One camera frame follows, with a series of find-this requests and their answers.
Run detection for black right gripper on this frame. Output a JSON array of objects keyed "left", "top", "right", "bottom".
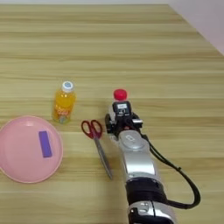
[{"left": 104, "top": 112, "right": 144, "bottom": 138}]

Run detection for clear water bottle red cap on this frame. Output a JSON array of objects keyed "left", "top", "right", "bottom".
[{"left": 108, "top": 88, "right": 130, "bottom": 118}]

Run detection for red-handled scissors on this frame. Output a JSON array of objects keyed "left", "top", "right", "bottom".
[{"left": 80, "top": 119, "right": 115, "bottom": 180}]

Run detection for orange juice bottle white cap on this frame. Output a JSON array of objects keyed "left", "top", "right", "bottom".
[{"left": 52, "top": 80, "right": 77, "bottom": 125}]

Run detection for purple rectangular block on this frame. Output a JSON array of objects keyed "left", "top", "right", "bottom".
[{"left": 38, "top": 129, "right": 53, "bottom": 158}]

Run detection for pink round plate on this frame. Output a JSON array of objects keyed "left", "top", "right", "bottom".
[{"left": 0, "top": 115, "right": 64, "bottom": 185}]

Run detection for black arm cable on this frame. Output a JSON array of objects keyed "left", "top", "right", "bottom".
[{"left": 139, "top": 131, "right": 202, "bottom": 211}]

